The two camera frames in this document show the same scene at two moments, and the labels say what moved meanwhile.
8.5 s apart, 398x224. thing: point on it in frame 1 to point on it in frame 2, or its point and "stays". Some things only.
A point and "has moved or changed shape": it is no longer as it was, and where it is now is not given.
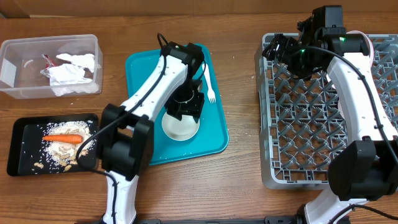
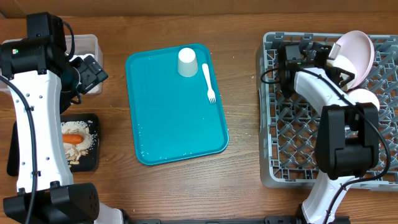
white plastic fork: [210, 93] stays
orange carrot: [69, 139] stays
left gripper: [195, 108] to [92, 72]
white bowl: [180, 130] has moved or changed shape
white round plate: [359, 60] stays
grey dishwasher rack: [301, 124] stays
